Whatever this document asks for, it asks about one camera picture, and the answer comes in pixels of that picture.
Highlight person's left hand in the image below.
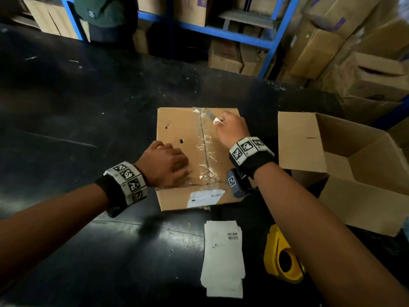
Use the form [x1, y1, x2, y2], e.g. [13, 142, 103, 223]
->
[134, 140, 190, 188]

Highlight grey stool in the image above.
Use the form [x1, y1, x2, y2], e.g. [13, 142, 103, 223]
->
[219, 9, 276, 31]

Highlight small cardboard box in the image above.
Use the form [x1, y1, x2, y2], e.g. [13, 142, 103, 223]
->
[277, 111, 409, 237]

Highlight worn taped cardboard box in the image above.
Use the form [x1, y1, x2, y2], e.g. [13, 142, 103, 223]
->
[156, 107, 256, 212]

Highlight stack of white label sheets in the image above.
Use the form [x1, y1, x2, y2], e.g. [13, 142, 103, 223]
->
[200, 220, 246, 299]

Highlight pile of brown cartons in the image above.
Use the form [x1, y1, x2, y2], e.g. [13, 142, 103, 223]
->
[276, 0, 409, 125]

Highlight person's left forearm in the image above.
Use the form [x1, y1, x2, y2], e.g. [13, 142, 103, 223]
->
[0, 183, 110, 295]

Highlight blue metal shelf rack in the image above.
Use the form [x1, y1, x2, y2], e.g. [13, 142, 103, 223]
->
[48, 0, 302, 79]

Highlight white shipping sticker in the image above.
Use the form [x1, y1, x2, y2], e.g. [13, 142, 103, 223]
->
[187, 188, 226, 209]

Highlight person's right forearm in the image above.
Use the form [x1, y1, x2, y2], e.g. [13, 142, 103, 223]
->
[254, 162, 409, 307]

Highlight person's right hand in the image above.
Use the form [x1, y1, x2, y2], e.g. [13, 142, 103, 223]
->
[213, 111, 251, 150]

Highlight yellow tape dispenser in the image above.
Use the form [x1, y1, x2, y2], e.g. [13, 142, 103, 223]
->
[263, 224, 306, 284]

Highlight shelved brown cartons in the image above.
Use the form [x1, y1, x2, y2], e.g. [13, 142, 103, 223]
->
[22, 0, 279, 77]

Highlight blue metal beam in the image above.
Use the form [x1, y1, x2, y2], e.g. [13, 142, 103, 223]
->
[372, 96, 409, 131]

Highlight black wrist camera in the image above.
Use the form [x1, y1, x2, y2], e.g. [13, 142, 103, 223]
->
[226, 168, 253, 199]

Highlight small box cutter blade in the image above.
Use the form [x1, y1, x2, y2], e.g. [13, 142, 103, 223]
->
[205, 109, 225, 126]

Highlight black white marker wristband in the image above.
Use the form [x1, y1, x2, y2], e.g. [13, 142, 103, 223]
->
[228, 136, 275, 180]
[95, 161, 148, 218]

